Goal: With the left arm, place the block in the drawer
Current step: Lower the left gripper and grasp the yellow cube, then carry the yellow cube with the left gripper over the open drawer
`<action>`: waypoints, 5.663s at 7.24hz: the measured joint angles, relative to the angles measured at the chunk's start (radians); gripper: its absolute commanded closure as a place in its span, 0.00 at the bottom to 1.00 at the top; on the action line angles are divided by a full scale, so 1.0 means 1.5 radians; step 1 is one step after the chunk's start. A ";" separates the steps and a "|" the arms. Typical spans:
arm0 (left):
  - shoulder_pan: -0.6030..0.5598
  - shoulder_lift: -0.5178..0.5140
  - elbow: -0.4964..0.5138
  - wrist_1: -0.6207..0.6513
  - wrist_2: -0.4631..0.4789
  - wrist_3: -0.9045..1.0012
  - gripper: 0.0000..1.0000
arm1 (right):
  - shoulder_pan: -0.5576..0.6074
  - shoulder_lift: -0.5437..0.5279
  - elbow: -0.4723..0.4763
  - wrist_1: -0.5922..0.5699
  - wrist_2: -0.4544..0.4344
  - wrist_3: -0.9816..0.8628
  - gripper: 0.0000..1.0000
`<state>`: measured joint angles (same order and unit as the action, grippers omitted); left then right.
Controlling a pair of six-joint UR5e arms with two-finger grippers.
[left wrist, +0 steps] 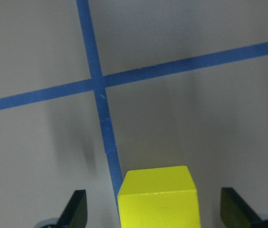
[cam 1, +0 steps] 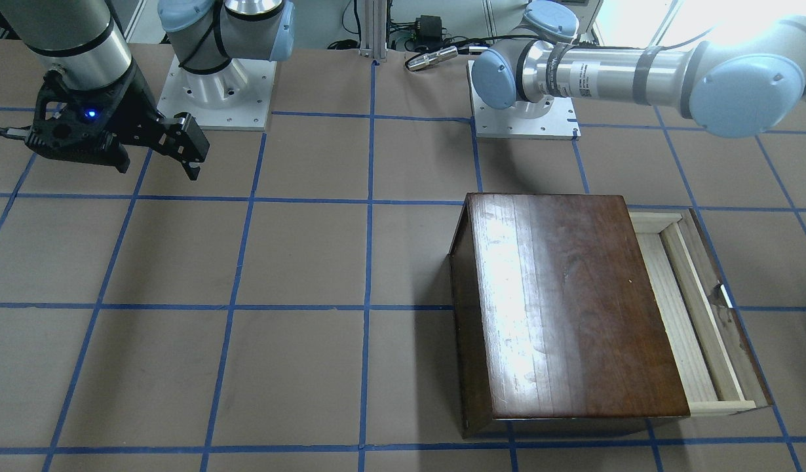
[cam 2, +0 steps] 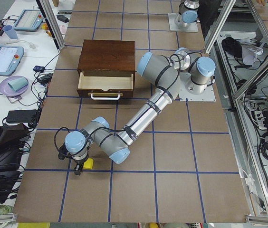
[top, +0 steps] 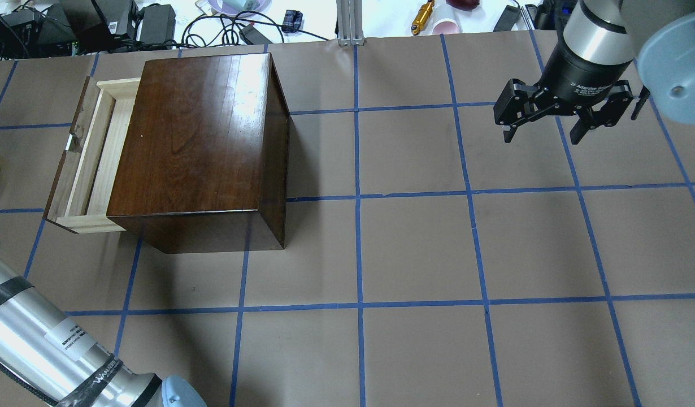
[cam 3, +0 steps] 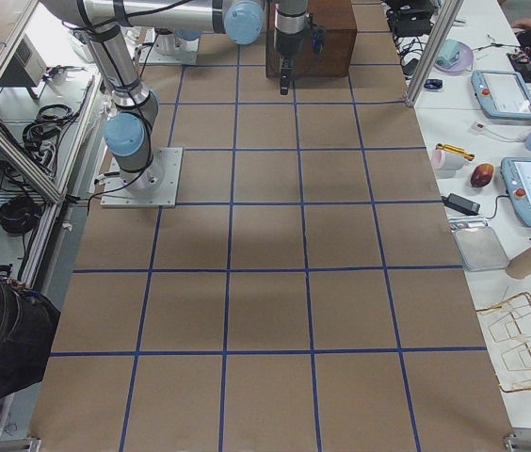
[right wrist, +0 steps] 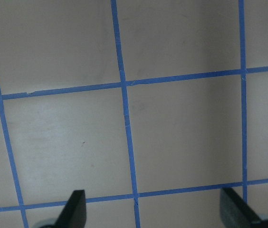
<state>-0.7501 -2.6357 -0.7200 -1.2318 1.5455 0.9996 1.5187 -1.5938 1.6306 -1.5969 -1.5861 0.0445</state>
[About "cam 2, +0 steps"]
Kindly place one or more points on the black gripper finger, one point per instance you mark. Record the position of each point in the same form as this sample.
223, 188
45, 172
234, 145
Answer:
78, 169

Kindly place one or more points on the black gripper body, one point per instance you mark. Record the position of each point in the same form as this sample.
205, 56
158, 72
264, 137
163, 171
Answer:
79, 164

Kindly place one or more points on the yellow wooden block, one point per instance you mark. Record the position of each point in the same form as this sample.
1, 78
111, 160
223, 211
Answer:
88, 164

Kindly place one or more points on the wooden drawer with white handle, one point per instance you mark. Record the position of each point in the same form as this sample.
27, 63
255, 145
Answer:
106, 85

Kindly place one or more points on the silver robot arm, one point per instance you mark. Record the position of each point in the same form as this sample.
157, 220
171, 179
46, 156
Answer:
165, 74
187, 13

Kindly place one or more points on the dark wooden drawer box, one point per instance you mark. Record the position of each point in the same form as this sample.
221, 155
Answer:
107, 55

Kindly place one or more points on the black power adapter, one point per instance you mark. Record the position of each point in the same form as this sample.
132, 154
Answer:
20, 116

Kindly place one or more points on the teal cup on plate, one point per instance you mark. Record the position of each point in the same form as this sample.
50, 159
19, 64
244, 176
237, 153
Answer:
18, 83

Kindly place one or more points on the purple plate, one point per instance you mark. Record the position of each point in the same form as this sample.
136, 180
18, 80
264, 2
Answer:
6, 90

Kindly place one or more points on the lower blue teach pendant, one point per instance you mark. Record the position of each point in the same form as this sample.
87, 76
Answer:
10, 58

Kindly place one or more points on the blue teach pendant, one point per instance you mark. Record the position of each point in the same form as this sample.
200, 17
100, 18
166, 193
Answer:
29, 20
10, 58

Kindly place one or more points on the upper blue teach pendant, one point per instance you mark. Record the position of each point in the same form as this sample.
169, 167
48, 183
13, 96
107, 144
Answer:
29, 20

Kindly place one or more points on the blue plastic cup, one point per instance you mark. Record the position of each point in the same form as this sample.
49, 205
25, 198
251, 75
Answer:
10, 32

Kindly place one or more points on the person in dark clothes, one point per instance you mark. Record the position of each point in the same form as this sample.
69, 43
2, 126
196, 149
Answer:
207, 13

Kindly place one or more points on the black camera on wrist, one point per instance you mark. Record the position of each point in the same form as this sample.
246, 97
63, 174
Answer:
63, 152

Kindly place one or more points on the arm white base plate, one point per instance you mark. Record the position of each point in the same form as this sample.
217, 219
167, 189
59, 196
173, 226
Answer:
196, 87
173, 27

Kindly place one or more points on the aluminium frame post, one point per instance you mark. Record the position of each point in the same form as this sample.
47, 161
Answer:
50, 19

